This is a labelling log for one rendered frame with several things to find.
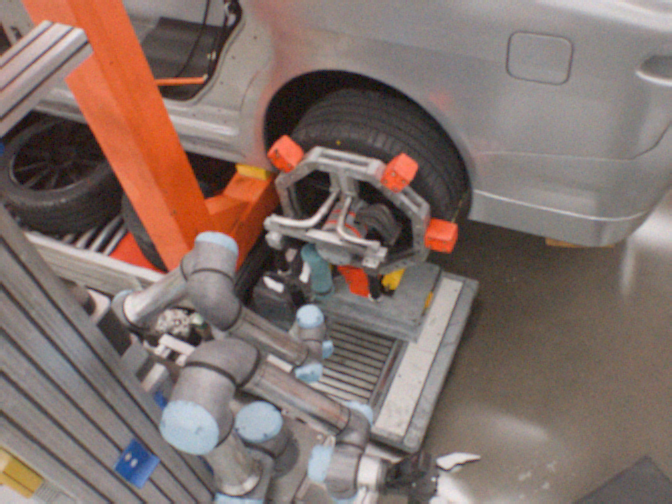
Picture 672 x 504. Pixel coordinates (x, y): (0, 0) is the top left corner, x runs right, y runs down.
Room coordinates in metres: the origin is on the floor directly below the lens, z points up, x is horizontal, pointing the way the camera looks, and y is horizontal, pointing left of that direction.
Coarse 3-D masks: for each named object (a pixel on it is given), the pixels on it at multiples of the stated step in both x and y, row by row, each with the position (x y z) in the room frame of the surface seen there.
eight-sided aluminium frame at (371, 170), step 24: (312, 168) 1.57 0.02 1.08; (336, 168) 1.53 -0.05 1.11; (360, 168) 1.49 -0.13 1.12; (384, 168) 1.49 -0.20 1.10; (288, 192) 1.65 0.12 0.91; (384, 192) 1.44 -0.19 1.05; (408, 192) 1.44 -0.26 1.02; (288, 216) 1.66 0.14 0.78; (360, 264) 1.51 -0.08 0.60; (384, 264) 1.47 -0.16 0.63; (408, 264) 1.40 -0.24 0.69
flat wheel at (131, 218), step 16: (192, 160) 2.42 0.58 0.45; (208, 160) 2.41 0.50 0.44; (224, 160) 2.38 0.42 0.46; (208, 176) 2.42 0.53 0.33; (224, 176) 2.39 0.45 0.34; (208, 192) 2.16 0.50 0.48; (128, 208) 2.14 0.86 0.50; (128, 224) 2.05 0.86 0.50; (144, 240) 1.95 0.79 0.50; (256, 240) 1.95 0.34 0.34; (160, 256) 1.91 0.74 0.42
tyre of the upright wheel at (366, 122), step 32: (352, 96) 1.78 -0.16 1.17; (384, 96) 1.73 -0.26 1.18; (320, 128) 1.66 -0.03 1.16; (352, 128) 1.61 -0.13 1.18; (384, 128) 1.60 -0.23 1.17; (416, 128) 1.61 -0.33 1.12; (384, 160) 1.53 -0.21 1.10; (416, 160) 1.50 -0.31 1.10; (448, 160) 1.54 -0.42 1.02; (448, 192) 1.46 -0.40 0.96; (320, 224) 1.69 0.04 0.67
